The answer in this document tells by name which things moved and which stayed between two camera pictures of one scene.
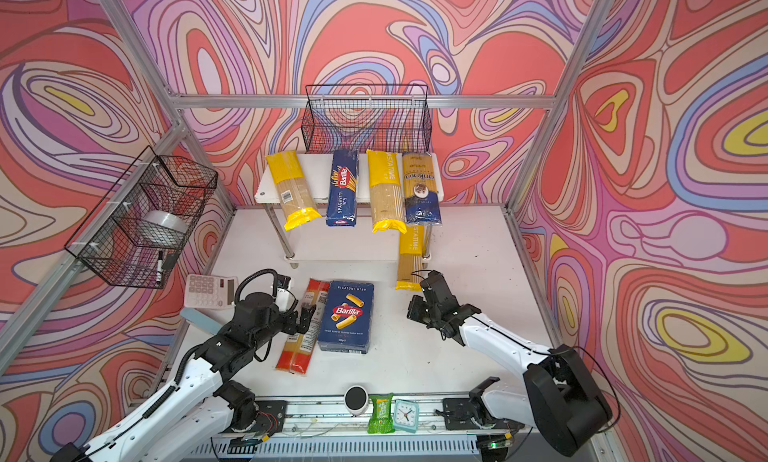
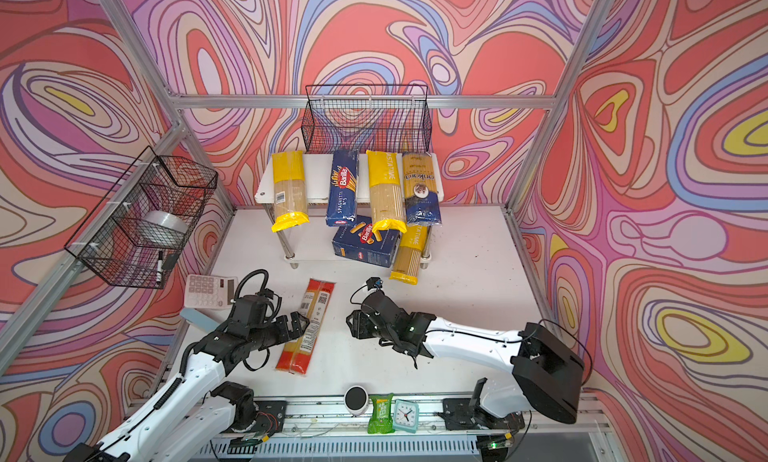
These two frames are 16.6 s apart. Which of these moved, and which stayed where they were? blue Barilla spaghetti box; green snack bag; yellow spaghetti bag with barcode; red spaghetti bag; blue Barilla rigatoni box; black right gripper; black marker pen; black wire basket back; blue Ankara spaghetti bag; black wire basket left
Moved: black right gripper; blue Barilla rigatoni box; yellow spaghetti bag with barcode
Stayed: red spaghetti bag; blue Ankara spaghetti bag; black wire basket back; blue Barilla spaghetti box; black marker pen; black wire basket left; green snack bag
